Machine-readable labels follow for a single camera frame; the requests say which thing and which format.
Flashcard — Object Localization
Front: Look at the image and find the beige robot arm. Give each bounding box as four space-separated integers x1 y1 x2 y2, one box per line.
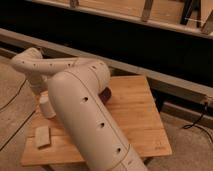
11 48 148 171

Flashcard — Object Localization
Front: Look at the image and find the dark red bowl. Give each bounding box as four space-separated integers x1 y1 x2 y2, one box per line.
99 88 111 104

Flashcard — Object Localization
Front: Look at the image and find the wooden board table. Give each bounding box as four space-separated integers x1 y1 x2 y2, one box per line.
21 75 172 166

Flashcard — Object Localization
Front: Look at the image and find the beige sponge block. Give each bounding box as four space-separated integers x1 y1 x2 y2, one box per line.
35 126 50 148

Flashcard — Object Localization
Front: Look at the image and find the black cable on floor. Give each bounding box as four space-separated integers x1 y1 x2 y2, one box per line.
0 78 37 152

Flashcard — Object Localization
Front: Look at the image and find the black cable at right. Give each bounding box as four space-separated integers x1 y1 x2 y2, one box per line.
182 101 213 147

